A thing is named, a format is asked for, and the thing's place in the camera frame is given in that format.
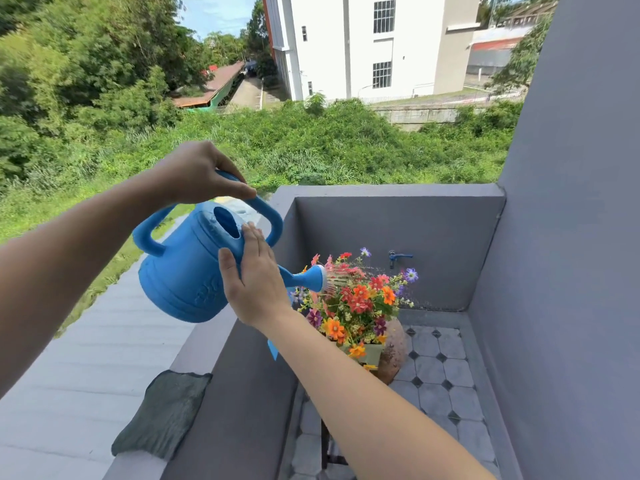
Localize person's left hand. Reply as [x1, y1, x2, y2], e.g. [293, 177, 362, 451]
[149, 141, 257, 205]

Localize person's right hand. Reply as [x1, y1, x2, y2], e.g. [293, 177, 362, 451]
[218, 223, 293, 331]

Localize blue plastic watering can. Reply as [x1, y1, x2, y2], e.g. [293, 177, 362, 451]
[132, 169, 329, 324]

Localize colourful flowers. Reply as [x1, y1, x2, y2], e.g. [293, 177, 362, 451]
[289, 247, 420, 371]

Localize pale green square planter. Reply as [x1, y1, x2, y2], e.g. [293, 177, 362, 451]
[345, 342, 386, 368]

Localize dark cleaning cloth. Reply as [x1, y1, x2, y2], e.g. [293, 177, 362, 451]
[111, 370, 213, 461]

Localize person's left forearm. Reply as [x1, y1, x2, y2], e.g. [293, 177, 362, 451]
[0, 169, 166, 398]

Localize person's right forearm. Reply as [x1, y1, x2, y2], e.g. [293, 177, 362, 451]
[267, 309, 496, 480]

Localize white parked car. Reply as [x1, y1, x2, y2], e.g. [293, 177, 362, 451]
[235, 199, 261, 223]

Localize green shed with brown roof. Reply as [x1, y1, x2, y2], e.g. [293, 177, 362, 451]
[171, 60, 246, 111]

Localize green trees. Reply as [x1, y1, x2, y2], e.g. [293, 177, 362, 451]
[0, 0, 279, 181]

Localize round wooden table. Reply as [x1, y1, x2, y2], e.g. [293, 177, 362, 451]
[372, 317, 410, 385]

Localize green overgrown vegetation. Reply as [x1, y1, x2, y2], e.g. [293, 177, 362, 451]
[0, 97, 523, 341]

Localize white building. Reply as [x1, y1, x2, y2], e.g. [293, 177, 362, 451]
[261, 0, 481, 102]

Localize grey corrugated metal roof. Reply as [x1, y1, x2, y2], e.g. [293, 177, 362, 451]
[0, 214, 201, 480]

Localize black metal table frame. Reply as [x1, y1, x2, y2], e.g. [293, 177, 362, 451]
[319, 419, 349, 471]

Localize concrete retaining wall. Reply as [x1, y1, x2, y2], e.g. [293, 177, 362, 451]
[372, 102, 489, 131]

